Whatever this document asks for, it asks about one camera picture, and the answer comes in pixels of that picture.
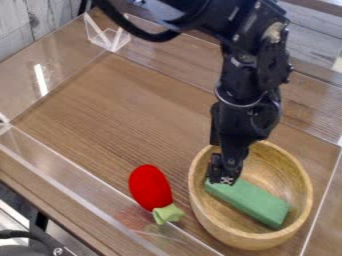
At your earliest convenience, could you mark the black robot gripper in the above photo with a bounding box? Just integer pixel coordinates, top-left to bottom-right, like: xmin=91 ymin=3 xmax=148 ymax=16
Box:
xmin=206 ymin=86 xmax=282 ymax=186

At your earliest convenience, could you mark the brown wooden bowl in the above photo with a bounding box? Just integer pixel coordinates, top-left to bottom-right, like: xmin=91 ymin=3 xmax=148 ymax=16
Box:
xmin=188 ymin=141 xmax=314 ymax=251

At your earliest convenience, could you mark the green rectangular block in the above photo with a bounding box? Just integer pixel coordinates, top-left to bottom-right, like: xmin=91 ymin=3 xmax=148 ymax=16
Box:
xmin=204 ymin=179 xmax=291 ymax=229

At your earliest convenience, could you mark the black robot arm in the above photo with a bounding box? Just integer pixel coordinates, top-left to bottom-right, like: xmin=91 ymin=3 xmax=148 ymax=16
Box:
xmin=94 ymin=0 xmax=293 ymax=185

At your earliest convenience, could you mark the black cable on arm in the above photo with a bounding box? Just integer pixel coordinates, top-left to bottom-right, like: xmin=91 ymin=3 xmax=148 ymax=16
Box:
xmin=247 ymin=93 xmax=283 ymax=141

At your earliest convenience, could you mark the clear acrylic corner bracket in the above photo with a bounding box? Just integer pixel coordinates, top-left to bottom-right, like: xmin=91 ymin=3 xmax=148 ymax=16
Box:
xmin=83 ymin=13 xmax=131 ymax=53

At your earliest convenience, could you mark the black stand with cable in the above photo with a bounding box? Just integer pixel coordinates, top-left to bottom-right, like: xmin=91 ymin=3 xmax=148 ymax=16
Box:
xmin=0 ymin=211 xmax=79 ymax=256

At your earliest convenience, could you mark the red plush radish toy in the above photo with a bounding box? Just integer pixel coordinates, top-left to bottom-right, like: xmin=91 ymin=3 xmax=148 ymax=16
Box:
xmin=128 ymin=164 xmax=184 ymax=225

